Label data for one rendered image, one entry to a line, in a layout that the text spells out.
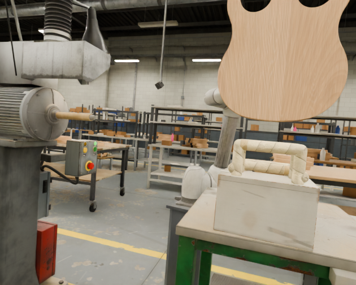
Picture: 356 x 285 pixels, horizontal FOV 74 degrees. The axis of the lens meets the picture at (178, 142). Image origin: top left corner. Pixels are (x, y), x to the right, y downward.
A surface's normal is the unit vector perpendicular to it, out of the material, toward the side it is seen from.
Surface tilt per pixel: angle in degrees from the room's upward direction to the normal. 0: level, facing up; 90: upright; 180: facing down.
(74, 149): 90
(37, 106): 87
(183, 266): 90
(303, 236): 90
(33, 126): 104
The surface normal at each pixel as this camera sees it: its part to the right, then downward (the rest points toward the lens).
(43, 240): 0.95, 0.09
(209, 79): -0.29, 0.03
